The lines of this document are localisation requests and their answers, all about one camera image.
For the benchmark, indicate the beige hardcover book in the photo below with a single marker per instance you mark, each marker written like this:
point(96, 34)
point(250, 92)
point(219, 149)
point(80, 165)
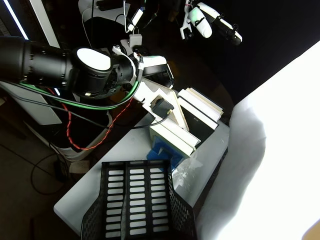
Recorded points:
point(178, 110)

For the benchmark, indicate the white power strip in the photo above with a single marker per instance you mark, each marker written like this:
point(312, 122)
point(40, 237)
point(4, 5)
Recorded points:
point(126, 45)

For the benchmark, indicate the white adapter with blue plug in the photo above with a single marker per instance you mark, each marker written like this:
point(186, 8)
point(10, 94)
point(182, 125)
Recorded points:
point(136, 17)

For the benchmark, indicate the black Century book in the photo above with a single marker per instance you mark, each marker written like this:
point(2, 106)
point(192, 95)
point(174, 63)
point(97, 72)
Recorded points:
point(203, 101)

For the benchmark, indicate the cream spine book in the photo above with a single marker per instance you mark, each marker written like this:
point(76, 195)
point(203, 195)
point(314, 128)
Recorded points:
point(200, 106)

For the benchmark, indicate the white spine book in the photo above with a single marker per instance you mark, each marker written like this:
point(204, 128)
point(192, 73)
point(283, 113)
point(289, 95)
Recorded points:
point(200, 113)

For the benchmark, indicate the black Let It Be book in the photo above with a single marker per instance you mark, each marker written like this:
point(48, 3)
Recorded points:
point(200, 131)

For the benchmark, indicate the blue plastic bookend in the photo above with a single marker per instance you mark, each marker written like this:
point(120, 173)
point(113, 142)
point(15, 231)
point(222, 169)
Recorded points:
point(156, 150)

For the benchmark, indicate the white plastic tub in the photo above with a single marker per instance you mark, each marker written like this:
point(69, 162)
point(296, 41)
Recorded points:
point(75, 153)

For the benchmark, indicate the black mesh file tray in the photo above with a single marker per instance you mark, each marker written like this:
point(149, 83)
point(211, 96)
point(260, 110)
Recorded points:
point(147, 200)

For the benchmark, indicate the white backdrop cloth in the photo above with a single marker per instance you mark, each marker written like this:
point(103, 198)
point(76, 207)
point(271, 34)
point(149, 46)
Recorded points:
point(275, 150)

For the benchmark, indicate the tan rounded object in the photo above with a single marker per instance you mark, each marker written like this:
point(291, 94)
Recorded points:
point(312, 231)

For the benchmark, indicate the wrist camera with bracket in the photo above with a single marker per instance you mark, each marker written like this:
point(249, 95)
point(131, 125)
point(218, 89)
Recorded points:
point(186, 30)
point(162, 107)

